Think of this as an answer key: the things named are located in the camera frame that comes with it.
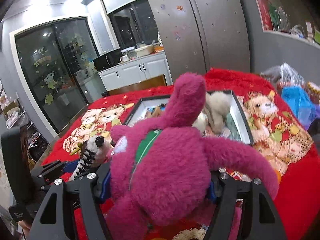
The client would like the black microwave oven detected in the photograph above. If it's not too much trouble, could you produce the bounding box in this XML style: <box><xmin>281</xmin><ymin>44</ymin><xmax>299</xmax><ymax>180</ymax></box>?
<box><xmin>93</xmin><ymin>49</ymin><xmax>123</xmax><ymax>72</ymax></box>

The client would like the white plush lamb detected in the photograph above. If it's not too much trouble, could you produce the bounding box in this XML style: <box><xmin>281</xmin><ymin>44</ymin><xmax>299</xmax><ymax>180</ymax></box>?
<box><xmin>192</xmin><ymin>112</ymin><xmax>208</xmax><ymax>135</ymax></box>

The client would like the black white fuzzy hair clip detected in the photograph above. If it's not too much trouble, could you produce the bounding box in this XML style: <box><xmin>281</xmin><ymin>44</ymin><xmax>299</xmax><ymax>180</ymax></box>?
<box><xmin>68</xmin><ymin>135</ymin><xmax>113</xmax><ymax>181</ymax></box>

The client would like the glass sliding door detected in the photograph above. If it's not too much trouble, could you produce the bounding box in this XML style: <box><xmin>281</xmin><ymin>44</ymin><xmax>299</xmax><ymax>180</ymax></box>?
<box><xmin>15</xmin><ymin>18</ymin><xmax>106</xmax><ymax>133</ymax></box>

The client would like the clear plastic bag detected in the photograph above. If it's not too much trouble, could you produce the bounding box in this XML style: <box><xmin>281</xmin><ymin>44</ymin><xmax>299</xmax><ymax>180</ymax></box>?
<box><xmin>260</xmin><ymin>62</ymin><xmax>306</xmax><ymax>93</ymax></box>

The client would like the white wall shelf unit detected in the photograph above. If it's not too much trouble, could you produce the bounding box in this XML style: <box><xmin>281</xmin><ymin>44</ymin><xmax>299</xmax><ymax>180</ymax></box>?
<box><xmin>247</xmin><ymin>0</ymin><xmax>319</xmax><ymax>49</ymax></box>

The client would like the red teddy bear blanket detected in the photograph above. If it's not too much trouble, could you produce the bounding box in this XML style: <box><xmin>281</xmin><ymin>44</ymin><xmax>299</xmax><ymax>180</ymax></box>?
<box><xmin>44</xmin><ymin>69</ymin><xmax>319</xmax><ymax>239</ymax></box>

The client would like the person left hand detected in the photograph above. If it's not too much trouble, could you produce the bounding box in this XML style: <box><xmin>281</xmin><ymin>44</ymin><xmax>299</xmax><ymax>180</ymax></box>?
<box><xmin>18</xmin><ymin>220</ymin><xmax>31</xmax><ymax>239</ymax></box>

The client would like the magenta plush bear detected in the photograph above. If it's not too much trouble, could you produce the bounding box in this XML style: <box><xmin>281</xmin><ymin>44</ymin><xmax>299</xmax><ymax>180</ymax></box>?
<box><xmin>106</xmin><ymin>73</ymin><xmax>279</xmax><ymax>239</ymax></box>

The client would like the wooden chair back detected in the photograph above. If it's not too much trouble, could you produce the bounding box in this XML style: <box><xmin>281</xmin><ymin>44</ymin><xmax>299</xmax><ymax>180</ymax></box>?
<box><xmin>101</xmin><ymin>75</ymin><xmax>167</xmax><ymax>98</ymax></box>

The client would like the white kitchen cabinet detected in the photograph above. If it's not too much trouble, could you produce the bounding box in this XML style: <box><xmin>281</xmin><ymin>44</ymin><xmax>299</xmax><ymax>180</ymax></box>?
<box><xmin>99</xmin><ymin>52</ymin><xmax>172</xmax><ymax>91</ymax></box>

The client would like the black shallow gift box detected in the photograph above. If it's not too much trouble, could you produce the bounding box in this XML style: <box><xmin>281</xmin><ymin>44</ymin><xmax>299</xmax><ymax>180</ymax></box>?
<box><xmin>124</xmin><ymin>90</ymin><xmax>254</xmax><ymax>145</ymax></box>

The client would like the cream lace scrunchie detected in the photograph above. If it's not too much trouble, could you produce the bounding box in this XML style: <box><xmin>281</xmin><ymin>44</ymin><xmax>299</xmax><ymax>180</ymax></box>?
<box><xmin>172</xmin><ymin>228</ymin><xmax>206</xmax><ymax>240</ymax></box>

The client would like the silver double-door refrigerator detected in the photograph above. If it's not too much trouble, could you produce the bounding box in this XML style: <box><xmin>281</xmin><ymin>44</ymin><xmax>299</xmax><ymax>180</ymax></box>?
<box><xmin>148</xmin><ymin>0</ymin><xmax>250</xmax><ymax>80</ymax></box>

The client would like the red box on shelf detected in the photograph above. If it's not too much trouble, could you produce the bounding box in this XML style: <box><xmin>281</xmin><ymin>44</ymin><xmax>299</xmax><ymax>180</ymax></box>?
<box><xmin>257</xmin><ymin>0</ymin><xmax>273</xmax><ymax>31</ymax></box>

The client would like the blue plastic bag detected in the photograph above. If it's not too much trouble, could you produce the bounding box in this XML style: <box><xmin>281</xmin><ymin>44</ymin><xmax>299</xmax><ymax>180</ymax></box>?
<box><xmin>281</xmin><ymin>86</ymin><xmax>319</xmax><ymax>130</ymax></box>

